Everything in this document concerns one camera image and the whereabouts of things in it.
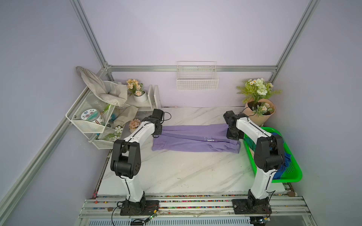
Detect purple t-shirt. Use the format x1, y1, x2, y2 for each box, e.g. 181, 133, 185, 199
152, 124, 240, 153

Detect green plastic laundry basket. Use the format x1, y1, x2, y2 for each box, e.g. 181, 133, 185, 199
243, 135, 303, 183

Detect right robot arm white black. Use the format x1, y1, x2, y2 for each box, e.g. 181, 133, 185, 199
223, 111, 285, 216

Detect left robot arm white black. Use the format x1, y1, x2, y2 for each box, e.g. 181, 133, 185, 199
110, 109, 165, 216

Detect white small shelf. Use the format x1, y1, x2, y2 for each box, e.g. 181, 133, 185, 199
126, 85, 162, 112

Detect cream ribbed pot pink flowers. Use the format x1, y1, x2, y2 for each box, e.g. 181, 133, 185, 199
128, 119, 141, 134

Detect beige cloth on rack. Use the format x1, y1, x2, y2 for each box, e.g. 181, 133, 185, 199
113, 105, 138, 127

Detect green t-shirt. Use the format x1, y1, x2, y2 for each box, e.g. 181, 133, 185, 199
244, 137, 256, 151

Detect large terracotta flower pot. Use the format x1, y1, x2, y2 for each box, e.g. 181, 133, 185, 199
242, 99, 276, 126

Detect small white pot peach flowers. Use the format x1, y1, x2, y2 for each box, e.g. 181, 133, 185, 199
126, 79, 148, 103

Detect green white artificial flowers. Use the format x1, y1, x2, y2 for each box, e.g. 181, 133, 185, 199
236, 78, 282, 116

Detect grey cloth bag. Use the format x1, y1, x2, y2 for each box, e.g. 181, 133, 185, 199
76, 66, 128, 107

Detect floral printed packet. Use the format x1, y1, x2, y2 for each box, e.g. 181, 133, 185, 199
99, 125, 123, 142

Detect round floral tin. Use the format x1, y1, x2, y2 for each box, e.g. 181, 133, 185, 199
81, 108, 100, 122

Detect blue t-shirt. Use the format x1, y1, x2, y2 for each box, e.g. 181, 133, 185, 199
273, 140, 291, 179

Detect white wire wall basket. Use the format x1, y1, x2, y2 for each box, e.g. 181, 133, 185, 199
176, 61, 219, 91

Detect white tiered wire rack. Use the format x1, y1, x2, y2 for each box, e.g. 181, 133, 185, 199
66, 88, 131, 150

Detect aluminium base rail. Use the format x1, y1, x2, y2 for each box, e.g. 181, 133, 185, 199
79, 194, 311, 218

